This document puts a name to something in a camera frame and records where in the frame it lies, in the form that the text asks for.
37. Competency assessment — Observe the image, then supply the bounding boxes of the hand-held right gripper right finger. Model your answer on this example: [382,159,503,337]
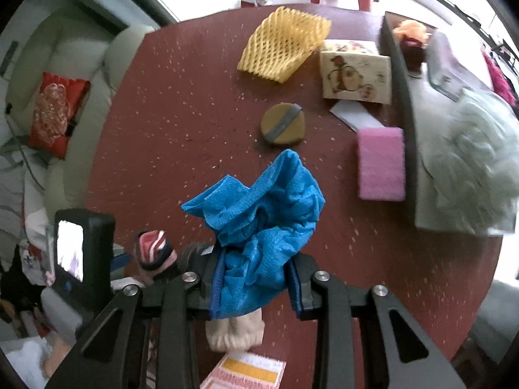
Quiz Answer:
[286,253,467,389]

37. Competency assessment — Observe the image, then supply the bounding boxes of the beige sock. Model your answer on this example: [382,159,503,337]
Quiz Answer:
[205,310,266,353]

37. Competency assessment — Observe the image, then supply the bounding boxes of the grey purple cloth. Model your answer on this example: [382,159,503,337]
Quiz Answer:
[424,32,493,102]

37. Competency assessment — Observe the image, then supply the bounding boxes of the blue shoe cover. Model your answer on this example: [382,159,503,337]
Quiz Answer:
[181,148,326,320]

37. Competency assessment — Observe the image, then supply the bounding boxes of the grey white cloth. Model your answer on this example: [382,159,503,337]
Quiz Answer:
[0,138,51,228]

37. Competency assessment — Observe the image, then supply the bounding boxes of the pink cardboard box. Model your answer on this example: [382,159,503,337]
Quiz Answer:
[199,352,286,389]

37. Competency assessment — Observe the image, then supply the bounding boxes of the orange fabric flower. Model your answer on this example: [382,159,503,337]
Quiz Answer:
[392,19,431,45]

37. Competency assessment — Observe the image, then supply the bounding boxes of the grey green cloth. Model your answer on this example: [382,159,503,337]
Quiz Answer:
[474,279,519,357]

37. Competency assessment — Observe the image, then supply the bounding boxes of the pink sponge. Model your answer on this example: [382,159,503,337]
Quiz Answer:
[357,127,407,202]

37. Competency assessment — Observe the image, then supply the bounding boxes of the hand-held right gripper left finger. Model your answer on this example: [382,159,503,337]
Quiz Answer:
[44,251,228,389]

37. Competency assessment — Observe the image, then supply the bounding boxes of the pale green fluffy bundle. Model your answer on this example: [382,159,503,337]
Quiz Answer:
[430,89,519,236]

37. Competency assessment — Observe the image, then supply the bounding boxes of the round brown powder puff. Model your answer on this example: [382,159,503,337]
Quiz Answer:
[260,103,308,147]

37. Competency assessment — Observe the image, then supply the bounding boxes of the cream printed tissue box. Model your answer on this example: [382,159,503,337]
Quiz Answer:
[319,39,392,106]

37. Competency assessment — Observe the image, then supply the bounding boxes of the white card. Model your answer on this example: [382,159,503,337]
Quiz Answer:
[329,100,384,132]

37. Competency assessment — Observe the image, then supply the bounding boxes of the grey tray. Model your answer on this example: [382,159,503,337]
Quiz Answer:
[377,11,519,238]

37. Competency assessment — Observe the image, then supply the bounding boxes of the magenta cloth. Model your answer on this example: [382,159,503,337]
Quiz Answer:
[482,49,519,108]

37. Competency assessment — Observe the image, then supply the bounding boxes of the dark red fabric flower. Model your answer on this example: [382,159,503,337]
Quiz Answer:
[399,37,426,71]

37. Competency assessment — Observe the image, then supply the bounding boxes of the dark sock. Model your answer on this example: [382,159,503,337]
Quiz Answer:
[178,242,215,272]

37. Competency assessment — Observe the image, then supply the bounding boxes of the pink striped sock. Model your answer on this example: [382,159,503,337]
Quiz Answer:
[135,230,179,284]

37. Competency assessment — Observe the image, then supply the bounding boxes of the yellow foam net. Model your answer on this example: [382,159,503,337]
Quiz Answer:
[237,6,332,84]

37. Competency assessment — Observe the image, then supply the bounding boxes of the red embroidered cushion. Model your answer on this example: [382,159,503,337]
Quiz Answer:
[28,72,91,160]

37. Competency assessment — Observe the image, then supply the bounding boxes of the beige sofa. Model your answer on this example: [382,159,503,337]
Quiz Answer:
[0,8,157,231]

